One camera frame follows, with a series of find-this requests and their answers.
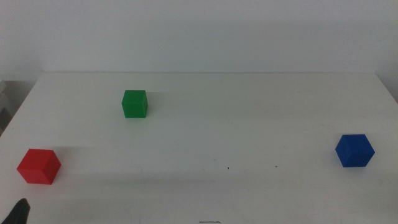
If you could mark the red cube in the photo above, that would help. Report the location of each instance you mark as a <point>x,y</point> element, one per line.
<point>37,166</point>

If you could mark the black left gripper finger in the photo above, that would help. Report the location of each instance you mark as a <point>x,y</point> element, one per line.
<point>19,213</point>

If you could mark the green cube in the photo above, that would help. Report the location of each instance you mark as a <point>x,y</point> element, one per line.
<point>134,104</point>

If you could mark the blue cube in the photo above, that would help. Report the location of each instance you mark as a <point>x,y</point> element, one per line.
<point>354,151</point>

